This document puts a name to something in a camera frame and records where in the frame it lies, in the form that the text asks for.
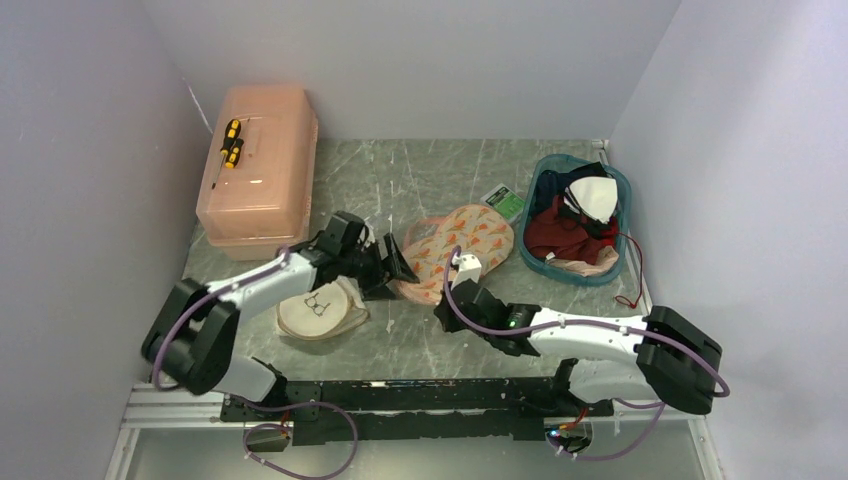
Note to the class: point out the white mesh laundry bag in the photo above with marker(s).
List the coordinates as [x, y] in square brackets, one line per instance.
[327, 312]

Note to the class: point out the dark red bra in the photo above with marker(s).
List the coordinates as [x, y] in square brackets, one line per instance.
[568, 235]

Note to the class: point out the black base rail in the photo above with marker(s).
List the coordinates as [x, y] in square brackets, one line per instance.
[518, 408]

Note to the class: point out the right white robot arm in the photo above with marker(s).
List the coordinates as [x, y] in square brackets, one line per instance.
[660, 357]

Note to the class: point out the teal plastic basket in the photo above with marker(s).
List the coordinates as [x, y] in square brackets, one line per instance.
[565, 163]

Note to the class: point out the beige pink cloth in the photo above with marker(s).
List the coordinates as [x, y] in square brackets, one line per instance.
[606, 260]

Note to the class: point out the navy blue cloth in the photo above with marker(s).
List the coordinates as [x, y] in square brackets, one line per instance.
[551, 183]

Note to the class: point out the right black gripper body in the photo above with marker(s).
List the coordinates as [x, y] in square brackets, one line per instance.
[448, 321]

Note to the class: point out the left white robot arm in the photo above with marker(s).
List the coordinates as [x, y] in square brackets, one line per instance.
[191, 343]

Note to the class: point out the pink plastic storage box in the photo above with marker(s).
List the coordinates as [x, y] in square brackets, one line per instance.
[265, 201]

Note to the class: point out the green white small box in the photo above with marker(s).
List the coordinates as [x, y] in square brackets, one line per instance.
[505, 202]

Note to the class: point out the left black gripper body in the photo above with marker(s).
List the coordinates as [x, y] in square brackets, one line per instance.
[365, 265]

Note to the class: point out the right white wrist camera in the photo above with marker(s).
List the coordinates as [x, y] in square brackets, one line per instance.
[468, 268]

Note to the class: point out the yellow black screwdriver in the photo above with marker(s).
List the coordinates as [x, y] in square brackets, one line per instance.
[231, 134]
[230, 156]

